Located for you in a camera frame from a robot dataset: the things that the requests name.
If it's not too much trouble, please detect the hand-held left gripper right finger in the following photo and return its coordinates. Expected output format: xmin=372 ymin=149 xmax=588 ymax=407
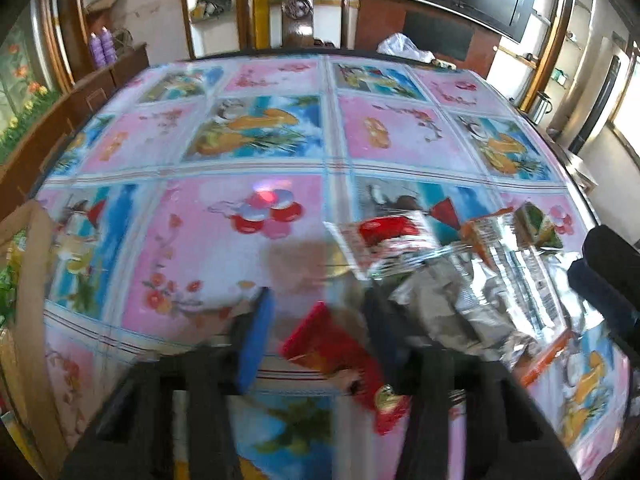
xmin=362 ymin=290 xmax=583 ymax=480

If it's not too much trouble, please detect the silver packet printed back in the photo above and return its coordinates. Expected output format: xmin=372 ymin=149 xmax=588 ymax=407
xmin=450 ymin=242 xmax=573 ymax=361

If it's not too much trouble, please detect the low wooden cabinet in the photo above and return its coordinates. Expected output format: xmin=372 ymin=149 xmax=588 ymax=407
xmin=0 ymin=42 xmax=151 ymax=221

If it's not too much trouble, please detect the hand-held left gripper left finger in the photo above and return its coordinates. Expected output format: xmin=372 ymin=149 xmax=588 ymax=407
xmin=60 ymin=287 xmax=278 ymax=480

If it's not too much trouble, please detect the green snack packet yellow label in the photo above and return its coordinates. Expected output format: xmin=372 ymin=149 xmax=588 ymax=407
xmin=0 ymin=260 xmax=18 ymax=331

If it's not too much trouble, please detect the wooden side table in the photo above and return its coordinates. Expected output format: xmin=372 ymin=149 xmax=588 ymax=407
xmin=547 ymin=127 xmax=598 ymax=193

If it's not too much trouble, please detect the wooden chair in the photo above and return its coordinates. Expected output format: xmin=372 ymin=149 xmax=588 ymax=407
xmin=235 ymin=0 xmax=356 ymax=51

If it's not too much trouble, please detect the metal kettle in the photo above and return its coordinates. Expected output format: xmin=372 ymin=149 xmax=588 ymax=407
xmin=531 ymin=91 xmax=555 ymax=123

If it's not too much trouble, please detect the dark green bag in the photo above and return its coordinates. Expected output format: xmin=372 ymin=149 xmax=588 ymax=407
xmin=192 ymin=0 xmax=233 ymax=21

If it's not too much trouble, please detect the red and white snack packet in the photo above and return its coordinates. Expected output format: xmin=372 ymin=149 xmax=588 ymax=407
xmin=325 ymin=212 xmax=436 ymax=281

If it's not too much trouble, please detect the red snack packet cartoon face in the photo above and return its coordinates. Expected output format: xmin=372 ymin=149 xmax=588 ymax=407
xmin=282 ymin=302 xmax=413 ymax=436

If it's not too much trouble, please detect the white plastic bag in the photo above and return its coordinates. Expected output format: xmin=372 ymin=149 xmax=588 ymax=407
xmin=376 ymin=32 xmax=436 ymax=63

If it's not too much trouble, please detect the green triangular snack packet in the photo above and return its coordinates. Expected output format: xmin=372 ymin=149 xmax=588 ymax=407
xmin=515 ymin=202 xmax=563 ymax=251

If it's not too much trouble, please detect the cardboard box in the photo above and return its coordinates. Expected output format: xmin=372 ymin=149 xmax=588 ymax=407
xmin=0 ymin=200 xmax=71 ymax=480

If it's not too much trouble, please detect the black curved post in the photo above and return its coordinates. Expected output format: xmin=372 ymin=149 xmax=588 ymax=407
xmin=570 ymin=55 xmax=623 ymax=153

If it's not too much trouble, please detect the orange snack packet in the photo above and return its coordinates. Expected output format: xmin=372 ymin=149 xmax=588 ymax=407
xmin=515 ymin=330 xmax=576 ymax=388
xmin=460 ymin=212 xmax=516 ymax=261

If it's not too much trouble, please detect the silver foil snack packet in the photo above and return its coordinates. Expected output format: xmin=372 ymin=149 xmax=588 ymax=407
xmin=390 ymin=260 xmax=508 ymax=363

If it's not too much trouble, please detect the flower wall mural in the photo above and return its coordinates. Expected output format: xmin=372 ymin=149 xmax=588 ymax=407
xmin=0 ymin=5 xmax=63 ymax=161

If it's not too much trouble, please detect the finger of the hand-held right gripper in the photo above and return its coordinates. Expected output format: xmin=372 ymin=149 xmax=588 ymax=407
xmin=567 ymin=257 xmax=640 ymax=356
xmin=582 ymin=225 xmax=640 ymax=286

